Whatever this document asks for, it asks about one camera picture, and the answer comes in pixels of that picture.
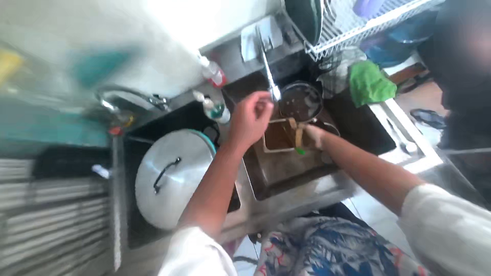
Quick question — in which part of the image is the large pot with teal rim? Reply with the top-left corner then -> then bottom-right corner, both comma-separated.
184,129 -> 217,158

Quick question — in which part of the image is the yellow blurred item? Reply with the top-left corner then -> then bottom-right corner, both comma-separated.
0,48 -> 24,86

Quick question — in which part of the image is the clear plastic bag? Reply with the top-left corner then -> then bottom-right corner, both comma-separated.
318,46 -> 367,100

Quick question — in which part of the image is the large round metal lid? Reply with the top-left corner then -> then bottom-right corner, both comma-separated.
135,130 -> 216,231

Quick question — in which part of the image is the white wire dish rack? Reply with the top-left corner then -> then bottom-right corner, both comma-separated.
281,0 -> 446,62

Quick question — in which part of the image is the bottle with green label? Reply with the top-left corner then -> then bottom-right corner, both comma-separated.
193,90 -> 231,124

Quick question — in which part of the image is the beige rectangular container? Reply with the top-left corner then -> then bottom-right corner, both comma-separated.
263,118 -> 304,154

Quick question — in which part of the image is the black round pan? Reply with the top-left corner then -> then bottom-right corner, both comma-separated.
278,81 -> 324,122

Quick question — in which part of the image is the bright green cloth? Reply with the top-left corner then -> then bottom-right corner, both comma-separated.
349,60 -> 397,108

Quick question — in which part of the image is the long metal spoon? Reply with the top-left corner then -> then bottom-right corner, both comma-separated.
387,118 -> 417,154

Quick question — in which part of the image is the white metal frame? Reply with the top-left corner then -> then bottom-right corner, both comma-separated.
369,98 -> 444,174

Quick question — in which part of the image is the person's right hand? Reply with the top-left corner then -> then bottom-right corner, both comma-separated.
299,123 -> 327,150

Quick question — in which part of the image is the black curved chrome faucet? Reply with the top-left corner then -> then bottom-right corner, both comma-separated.
95,85 -> 171,114

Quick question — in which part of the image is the dark double kitchen sink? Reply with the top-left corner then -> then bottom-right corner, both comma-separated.
125,52 -> 397,250

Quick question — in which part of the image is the brown wooden utensil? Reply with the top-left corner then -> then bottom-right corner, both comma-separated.
288,118 -> 305,149

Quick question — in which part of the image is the teal blurred wall item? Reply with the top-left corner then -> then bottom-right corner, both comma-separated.
73,48 -> 135,89

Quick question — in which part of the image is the bottle with red label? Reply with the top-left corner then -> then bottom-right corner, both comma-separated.
198,55 -> 228,89

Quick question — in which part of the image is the person's left hand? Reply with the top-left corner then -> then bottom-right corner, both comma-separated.
228,91 -> 274,155

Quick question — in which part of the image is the person's body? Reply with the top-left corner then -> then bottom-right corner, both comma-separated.
253,202 -> 431,276

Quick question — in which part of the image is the blue plastic basin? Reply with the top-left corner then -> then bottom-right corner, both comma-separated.
361,11 -> 439,68

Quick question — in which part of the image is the person's right forearm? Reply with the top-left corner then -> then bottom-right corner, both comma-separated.
321,131 -> 491,276

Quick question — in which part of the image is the grey slatted rack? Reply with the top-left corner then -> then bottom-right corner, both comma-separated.
0,156 -> 112,276

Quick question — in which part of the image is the grey metal pole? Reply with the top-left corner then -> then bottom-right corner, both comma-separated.
110,130 -> 127,272

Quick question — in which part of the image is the purple plastic item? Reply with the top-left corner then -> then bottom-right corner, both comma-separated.
353,0 -> 386,19

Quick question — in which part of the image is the chrome sink faucet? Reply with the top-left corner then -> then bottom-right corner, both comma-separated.
255,25 -> 282,102

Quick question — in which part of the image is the person's left forearm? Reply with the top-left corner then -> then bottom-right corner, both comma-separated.
158,142 -> 247,276

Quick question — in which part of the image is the dark green oval dish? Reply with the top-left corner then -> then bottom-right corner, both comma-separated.
283,0 -> 323,47

